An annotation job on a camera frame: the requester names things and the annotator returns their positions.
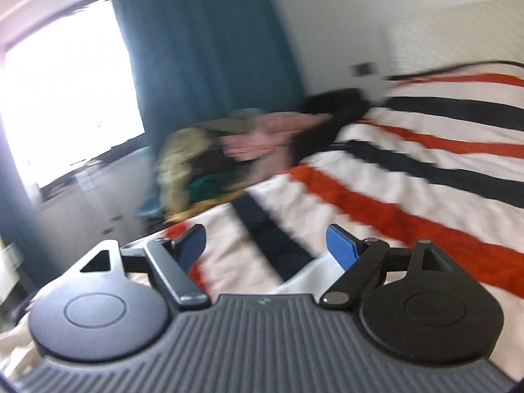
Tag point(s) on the olive garment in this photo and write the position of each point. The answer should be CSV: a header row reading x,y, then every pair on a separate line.
x,y
233,120

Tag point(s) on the dark green garment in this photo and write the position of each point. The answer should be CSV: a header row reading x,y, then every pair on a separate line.
x,y
206,188

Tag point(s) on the yellow-green fluffy towel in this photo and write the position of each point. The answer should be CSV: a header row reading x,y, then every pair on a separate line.
x,y
180,159

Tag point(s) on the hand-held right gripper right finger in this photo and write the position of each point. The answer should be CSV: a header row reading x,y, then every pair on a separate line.
x,y
339,245

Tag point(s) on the teal curtain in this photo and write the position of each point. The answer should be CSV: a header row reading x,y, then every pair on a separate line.
x,y
204,49

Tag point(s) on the window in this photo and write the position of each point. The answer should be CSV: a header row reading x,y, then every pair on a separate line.
x,y
69,90

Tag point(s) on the dark blue curtain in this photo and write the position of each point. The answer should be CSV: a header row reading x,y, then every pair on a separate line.
x,y
12,192

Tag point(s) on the dark wall switch plate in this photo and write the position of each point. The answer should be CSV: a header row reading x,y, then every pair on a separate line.
x,y
363,68

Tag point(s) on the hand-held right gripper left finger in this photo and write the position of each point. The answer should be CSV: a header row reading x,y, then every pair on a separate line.
x,y
192,242

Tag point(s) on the black sofa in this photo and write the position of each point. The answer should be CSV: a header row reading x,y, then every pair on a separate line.
x,y
327,106

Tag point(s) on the striped red black white blanket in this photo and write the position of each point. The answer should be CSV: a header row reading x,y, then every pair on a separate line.
x,y
413,163

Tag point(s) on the white quilted headboard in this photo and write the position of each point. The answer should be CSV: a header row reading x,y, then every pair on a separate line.
x,y
454,37

